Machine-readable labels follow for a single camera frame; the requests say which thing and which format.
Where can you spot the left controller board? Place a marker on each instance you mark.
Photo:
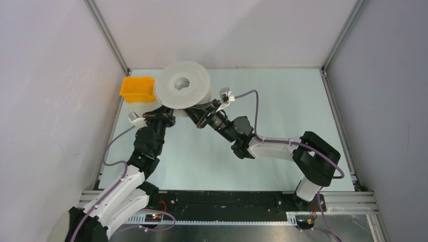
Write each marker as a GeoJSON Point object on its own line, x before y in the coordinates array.
{"type": "Point", "coordinates": [153, 217]}

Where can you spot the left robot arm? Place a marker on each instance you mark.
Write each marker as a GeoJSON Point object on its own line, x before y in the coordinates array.
{"type": "Point", "coordinates": [130, 192]}

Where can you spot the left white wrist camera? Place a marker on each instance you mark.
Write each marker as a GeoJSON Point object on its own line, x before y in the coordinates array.
{"type": "Point", "coordinates": [136, 121]}

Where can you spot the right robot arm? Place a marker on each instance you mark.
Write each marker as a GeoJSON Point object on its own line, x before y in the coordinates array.
{"type": "Point", "coordinates": [316, 159]}

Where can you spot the right controller board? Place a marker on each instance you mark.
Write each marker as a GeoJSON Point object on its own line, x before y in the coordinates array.
{"type": "Point", "coordinates": [305, 224]}

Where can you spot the aluminium frame rail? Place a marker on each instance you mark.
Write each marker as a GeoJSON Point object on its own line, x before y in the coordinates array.
{"type": "Point", "coordinates": [337, 203]}

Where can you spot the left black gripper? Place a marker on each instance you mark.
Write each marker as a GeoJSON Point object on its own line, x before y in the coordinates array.
{"type": "Point", "coordinates": [164, 114]}

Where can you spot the controller board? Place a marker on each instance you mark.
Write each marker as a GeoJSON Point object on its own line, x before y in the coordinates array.
{"type": "Point", "coordinates": [305, 224]}
{"type": "Point", "coordinates": [153, 217]}

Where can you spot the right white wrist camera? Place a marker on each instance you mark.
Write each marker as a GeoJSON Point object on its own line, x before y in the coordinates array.
{"type": "Point", "coordinates": [226, 97]}

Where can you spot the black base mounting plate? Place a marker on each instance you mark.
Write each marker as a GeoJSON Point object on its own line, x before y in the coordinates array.
{"type": "Point", "coordinates": [223, 206]}

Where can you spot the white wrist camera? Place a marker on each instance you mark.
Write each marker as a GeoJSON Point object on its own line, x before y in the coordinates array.
{"type": "Point", "coordinates": [226, 97]}
{"type": "Point", "coordinates": [136, 121]}

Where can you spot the orange plastic bin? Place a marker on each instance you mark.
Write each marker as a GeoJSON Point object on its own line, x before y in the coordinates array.
{"type": "Point", "coordinates": [138, 89]}

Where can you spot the white perforated cable spool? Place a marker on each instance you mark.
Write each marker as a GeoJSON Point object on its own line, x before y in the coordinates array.
{"type": "Point", "coordinates": [182, 85]}

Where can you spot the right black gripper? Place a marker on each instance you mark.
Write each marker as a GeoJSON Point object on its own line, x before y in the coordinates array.
{"type": "Point", "coordinates": [197, 114]}

